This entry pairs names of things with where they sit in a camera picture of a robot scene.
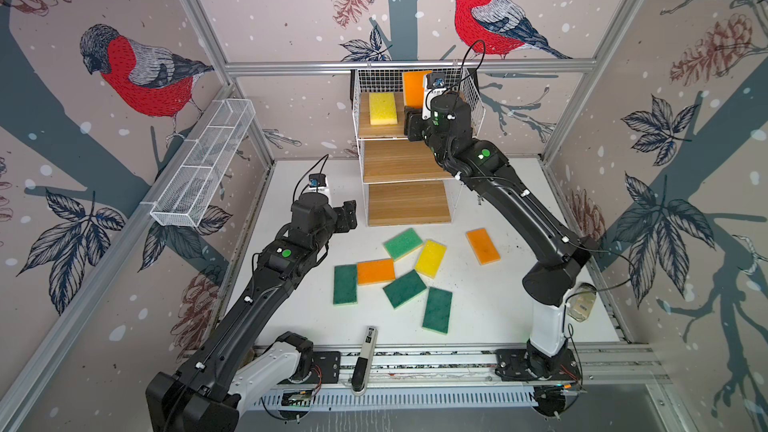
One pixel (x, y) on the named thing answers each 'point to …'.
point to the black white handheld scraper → (363, 363)
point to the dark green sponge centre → (404, 288)
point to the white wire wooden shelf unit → (404, 182)
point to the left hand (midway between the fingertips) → (341, 202)
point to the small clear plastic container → (581, 302)
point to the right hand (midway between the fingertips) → (406, 113)
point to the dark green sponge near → (437, 311)
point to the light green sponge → (402, 242)
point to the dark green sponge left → (345, 285)
